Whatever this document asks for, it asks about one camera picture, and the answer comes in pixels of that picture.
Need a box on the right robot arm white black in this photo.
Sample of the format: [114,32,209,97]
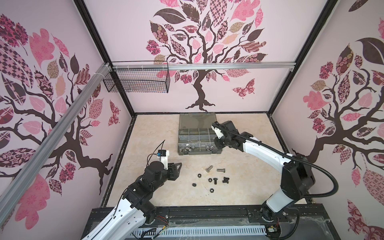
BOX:
[212,121,315,220]

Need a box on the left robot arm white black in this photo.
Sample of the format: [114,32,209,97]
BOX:
[83,161,182,240]

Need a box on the silver hex bolt upright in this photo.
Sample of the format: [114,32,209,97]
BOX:
[206,166,213,173]

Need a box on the black socket screw pair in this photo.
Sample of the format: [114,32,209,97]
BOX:
[223,177,230,184]

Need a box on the black corrugated cable conduit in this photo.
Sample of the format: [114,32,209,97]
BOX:
[211,122,339,199]

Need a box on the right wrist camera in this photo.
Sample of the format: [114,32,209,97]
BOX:
[212,126,224,139]

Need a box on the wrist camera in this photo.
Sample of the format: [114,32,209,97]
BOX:
[157,150,170,170]
[212,126,224,139]

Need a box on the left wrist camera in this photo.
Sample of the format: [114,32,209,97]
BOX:
[157,150,170,170]

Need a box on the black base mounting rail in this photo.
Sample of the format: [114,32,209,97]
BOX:
[144,204,329,227]

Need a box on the white slotted cable duct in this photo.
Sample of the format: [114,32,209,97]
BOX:
[128,226,267,239]

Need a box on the aluminium rail back wall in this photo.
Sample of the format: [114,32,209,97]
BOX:
[113,62,296,71]

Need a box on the aluminium rail wall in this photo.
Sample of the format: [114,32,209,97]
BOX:
[1,63,110,224]
[113,62,296,71]

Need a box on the black wire mesh basket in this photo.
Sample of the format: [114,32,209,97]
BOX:
[104,60,171,94]

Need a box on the aluminium rail left wall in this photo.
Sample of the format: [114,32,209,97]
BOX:
[1,63,110,224]

